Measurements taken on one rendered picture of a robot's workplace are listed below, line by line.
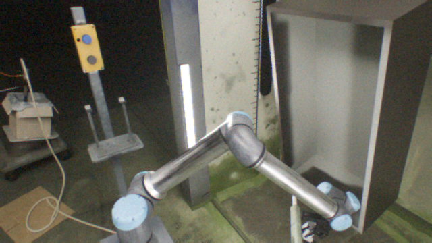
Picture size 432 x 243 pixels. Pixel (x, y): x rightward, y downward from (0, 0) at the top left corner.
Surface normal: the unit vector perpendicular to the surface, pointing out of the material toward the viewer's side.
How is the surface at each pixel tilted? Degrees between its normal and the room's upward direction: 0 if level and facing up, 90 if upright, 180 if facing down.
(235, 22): 90
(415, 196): 57
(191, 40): 90
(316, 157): 12
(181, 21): 90
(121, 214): 5
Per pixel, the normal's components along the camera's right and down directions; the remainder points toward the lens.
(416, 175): -0.73, -0.25
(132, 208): -0.04, -0.83
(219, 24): 0.52, 0.39
